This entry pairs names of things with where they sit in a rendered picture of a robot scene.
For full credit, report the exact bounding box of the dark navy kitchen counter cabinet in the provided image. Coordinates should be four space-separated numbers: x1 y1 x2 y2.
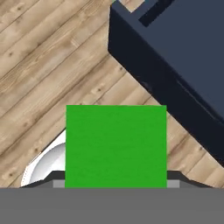
107 0 224 168

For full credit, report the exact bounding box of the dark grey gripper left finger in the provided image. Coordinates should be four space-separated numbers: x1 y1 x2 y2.
24 171 67 189

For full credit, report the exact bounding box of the green sponge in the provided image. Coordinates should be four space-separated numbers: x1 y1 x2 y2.
64 104 168 189

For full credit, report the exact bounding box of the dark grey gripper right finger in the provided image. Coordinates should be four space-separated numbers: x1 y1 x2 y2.
165 170 210 189

